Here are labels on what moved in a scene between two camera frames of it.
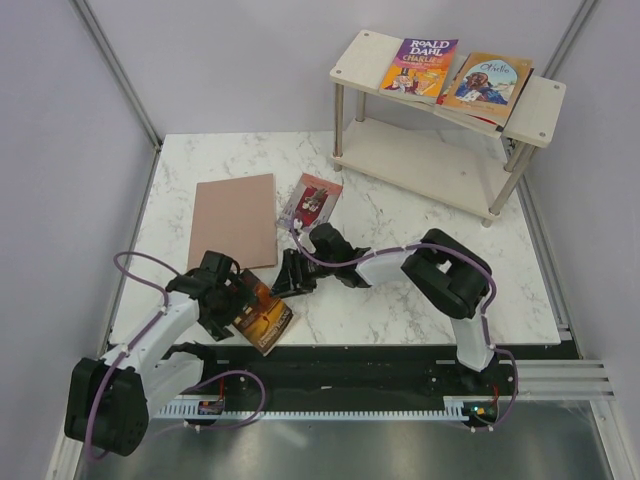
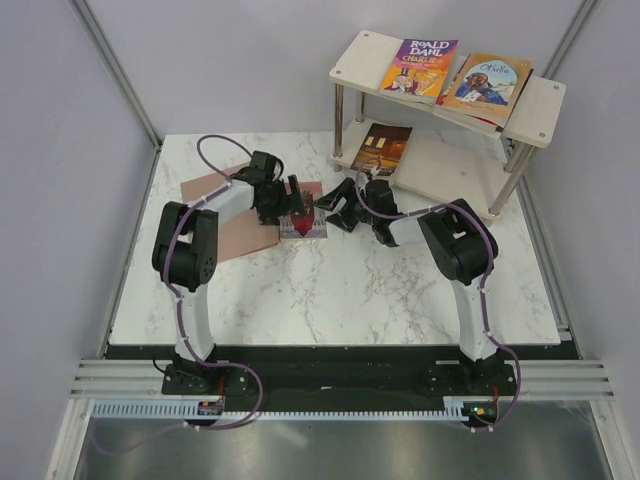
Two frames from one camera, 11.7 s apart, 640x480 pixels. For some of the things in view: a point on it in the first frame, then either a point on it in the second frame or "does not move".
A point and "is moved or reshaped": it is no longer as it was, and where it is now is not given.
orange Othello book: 489,85 does not move
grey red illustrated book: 310,205 is moved or reshaped
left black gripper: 216,325 → 291,204
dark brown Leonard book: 265,318 → 381,147
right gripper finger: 285,285 → 343,222
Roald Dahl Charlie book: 420,70 does not move
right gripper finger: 291,266 → 336,200
